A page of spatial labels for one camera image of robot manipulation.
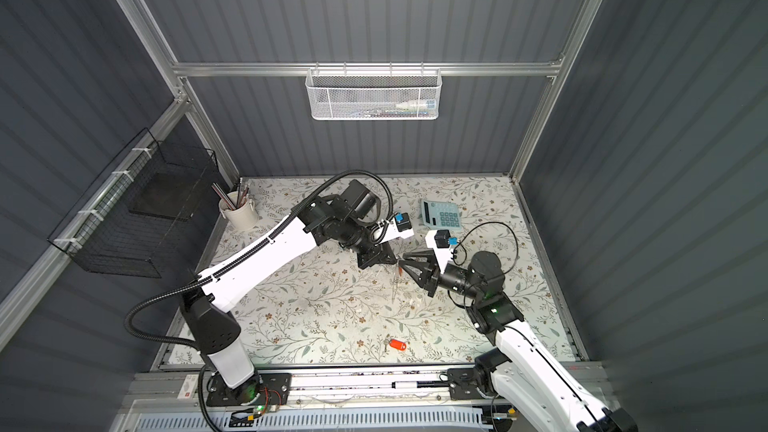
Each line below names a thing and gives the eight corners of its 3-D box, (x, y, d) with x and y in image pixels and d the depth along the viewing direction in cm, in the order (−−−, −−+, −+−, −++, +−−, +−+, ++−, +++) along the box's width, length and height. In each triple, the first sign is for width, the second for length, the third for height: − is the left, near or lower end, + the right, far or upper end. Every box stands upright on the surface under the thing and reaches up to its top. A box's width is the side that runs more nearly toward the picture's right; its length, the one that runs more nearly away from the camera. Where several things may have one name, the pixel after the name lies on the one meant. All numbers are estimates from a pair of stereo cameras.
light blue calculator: (420, 226, 108) (420, 221, 105) (421, 204, 114) (422, 199, 112) (459, 229, 107) (461, 224, 104) (458, 207, 113) (460, 202, 111)
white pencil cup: (229, 230, 107) (214, 211, 98) (237, 211, 113) (224, 191, 104) (256, 230, 107) (244, 211, 98) (263, 211, 113) (252, 191, 104)
